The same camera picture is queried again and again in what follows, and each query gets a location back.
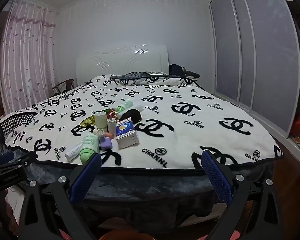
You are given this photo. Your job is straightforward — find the yellow hair clip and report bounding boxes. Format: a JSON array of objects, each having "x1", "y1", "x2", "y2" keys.
[{"x1": 80, "y1": 116, "x2": 96, "y2": 127}]

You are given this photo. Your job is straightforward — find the grey sliding door wardrobe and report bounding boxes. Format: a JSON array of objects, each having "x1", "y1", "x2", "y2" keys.
[{"x1": 208, "y1": 0, "x2": 300, "y2": 139}]

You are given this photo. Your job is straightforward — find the small light green bottle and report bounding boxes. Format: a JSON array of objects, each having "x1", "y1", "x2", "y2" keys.
[{"x1": 115, "y1": 99, "x2": 133, "y2": 114}]

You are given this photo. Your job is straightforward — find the purple soap box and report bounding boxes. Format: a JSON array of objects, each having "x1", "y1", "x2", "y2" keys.
[{"x1": 100, "y1": 137, "x2": 113, "y2": 151}]

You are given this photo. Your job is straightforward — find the cream jar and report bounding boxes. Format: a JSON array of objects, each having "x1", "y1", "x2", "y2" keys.
[{"x1": 94, "y1": 112, "x2": 108, "y2": 131}]

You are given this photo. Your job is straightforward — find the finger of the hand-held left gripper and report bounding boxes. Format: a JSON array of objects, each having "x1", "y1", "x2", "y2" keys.
[{"x1": 0, "y1": 151, "x2": 38, "y2": 174}]

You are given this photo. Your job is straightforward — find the pink sheer curtain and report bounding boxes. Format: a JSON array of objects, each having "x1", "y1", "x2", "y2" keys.
[{"x1": 0, "y1": 0, "x2": 59, "y2": 114}]

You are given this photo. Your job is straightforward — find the white tube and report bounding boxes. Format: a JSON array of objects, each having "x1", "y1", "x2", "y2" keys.
[{"x1": 65, "y1": 140, "x2": 84, "y2": 162}]

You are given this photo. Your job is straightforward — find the printed pillow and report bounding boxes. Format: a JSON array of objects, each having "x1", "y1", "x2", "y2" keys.
[{"x1": 110, "y1": 71, "x2": 198, "y2": 87}]

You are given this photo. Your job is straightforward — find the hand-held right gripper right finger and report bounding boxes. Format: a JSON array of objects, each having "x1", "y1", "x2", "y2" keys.
[{"x1": 201, "y1": 149, "x2": 283, "y2": 240}]

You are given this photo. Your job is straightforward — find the black pouch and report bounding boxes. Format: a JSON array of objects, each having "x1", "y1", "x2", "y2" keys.
[{"x1": 119, "y1": 110, "x2": 142, "y2": 123}]

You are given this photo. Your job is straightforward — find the wooden chair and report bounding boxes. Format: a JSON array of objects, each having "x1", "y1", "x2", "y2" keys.
[{"x1": 52, "y1": 78, "x2": 75, "y2": 95}]

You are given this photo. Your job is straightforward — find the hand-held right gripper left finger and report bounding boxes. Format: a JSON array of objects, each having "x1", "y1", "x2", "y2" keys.
[{"x1": 19, "y1": 152, "x2": 102, "y2": 240}]

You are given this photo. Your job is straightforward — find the white black printed blanket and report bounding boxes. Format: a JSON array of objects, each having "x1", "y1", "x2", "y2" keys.
[{"x1": 5, "y1": 74, "x2": 284, "y2": 173}]

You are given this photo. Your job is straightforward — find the dark clothes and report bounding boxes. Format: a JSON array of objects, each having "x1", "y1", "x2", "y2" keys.
[{"x1": 169, "y1": 64, "x2": 200, "y2": 78}]

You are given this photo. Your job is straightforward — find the white glossy headboard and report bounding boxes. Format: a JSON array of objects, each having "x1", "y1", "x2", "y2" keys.
[{"x1": 76, "y1": 44, "x2": 170, "y2": 88}]

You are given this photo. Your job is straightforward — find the blue white medicine box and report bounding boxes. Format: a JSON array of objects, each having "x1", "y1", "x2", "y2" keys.
[{"x1": 115, "y1": 117, "x2": 140, "y2": 149}]

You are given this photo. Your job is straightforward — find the large light green bottle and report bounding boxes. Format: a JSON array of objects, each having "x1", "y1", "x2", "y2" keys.
[{"x1": 79, "y1": 133, "x2": 101, "y2": 165}]

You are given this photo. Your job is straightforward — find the houndstooth cloth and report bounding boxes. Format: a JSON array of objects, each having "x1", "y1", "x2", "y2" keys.
[{"x1": 0, "y1": 111, "x2": 38, "y2": 143}]

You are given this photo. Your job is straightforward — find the white charger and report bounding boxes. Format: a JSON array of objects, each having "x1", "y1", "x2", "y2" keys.
[{"x1": 107, "y1": 118, "x2": 117, "y2": 134}]

